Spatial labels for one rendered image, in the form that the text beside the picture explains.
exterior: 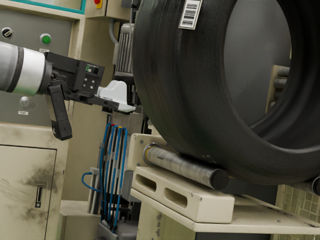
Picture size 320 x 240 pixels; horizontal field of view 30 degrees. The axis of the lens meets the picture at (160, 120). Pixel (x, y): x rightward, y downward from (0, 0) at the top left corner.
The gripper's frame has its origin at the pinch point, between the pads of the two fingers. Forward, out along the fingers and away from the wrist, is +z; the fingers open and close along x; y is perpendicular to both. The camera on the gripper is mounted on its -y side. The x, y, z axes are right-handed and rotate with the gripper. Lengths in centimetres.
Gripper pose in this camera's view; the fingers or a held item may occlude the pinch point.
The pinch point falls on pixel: (128, 110)
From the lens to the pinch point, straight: 125.5
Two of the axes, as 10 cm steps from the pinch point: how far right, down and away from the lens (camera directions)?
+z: 8.7, 2.2, 4.4
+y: 2.5, -9.7, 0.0
